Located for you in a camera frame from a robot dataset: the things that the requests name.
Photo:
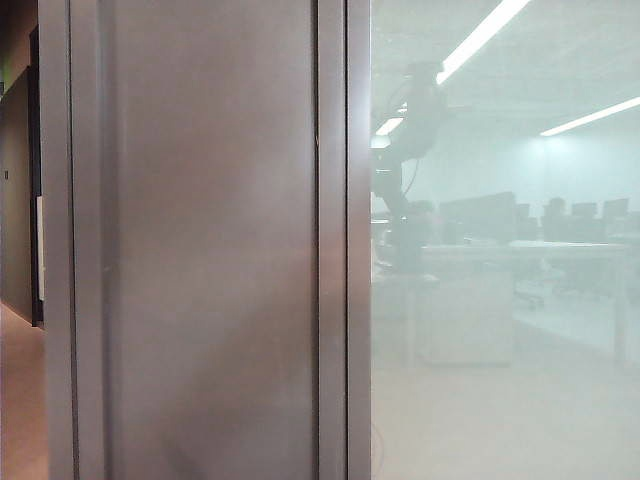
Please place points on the large frosted glass pane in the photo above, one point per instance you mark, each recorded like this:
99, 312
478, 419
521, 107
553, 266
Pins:
500, 375

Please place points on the dark door frame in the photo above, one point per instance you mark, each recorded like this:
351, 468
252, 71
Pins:
33, 150

